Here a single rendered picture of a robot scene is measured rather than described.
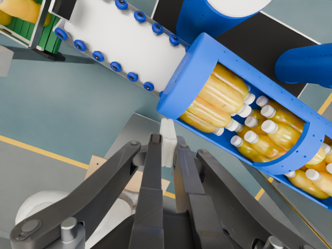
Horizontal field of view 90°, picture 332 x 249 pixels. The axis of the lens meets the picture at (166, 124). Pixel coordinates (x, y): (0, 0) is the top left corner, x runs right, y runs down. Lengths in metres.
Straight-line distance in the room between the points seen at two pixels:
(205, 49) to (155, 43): 0.32
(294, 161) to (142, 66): 0.64
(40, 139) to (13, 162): 0.46
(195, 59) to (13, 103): 2.03
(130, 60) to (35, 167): 1.95
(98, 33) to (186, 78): 0.47
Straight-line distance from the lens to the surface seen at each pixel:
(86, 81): 1.83
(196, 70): 0.44
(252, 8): 0.72
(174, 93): 0.45
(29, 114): 2.20
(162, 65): 0.74
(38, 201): 0.78
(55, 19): 0.90
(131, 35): 0.76
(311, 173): 0.88
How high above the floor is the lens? 1.67
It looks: 71 degrees down
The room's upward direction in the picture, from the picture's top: 177 degrees clockwise
